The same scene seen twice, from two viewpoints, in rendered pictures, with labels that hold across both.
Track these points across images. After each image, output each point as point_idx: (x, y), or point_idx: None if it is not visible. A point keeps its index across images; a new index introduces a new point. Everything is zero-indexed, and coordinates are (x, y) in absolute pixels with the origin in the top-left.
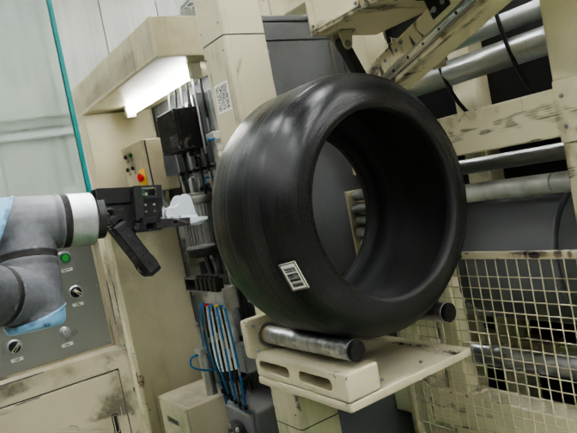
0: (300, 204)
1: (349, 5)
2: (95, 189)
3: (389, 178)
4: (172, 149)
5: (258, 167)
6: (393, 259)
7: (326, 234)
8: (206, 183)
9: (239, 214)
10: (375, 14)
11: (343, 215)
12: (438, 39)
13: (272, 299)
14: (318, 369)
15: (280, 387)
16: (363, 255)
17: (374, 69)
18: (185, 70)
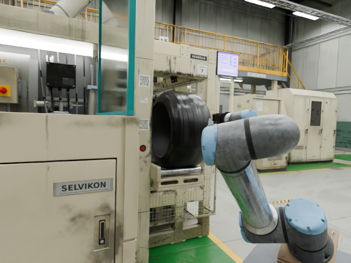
0: None
1: (164, 69)
2: (231, 112)
3: (152, 123)
4: (62, 84)
5: (207, 115)
6: (155, 149)
7: None
8: (55, 107)
9: (202, 127)
10: (161, 73)
11: None
12: (171, 88)
13: (197, 154)
14: (193, 176)
15: (171, 189)
16: (154, 147)
17: None
18: (89, 51)
